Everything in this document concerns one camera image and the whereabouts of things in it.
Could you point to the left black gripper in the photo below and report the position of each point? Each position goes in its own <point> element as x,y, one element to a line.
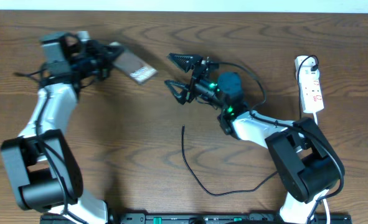
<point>104,55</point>

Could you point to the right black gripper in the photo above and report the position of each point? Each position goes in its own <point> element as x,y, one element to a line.
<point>187,93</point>

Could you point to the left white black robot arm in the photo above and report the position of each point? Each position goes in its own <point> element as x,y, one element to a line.
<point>41,168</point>

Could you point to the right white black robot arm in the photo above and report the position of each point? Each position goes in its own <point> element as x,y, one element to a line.
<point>307,164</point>

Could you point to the white power strip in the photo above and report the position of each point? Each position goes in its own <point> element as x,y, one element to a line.
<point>307,75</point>

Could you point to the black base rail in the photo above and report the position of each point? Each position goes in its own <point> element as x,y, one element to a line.
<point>141,218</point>

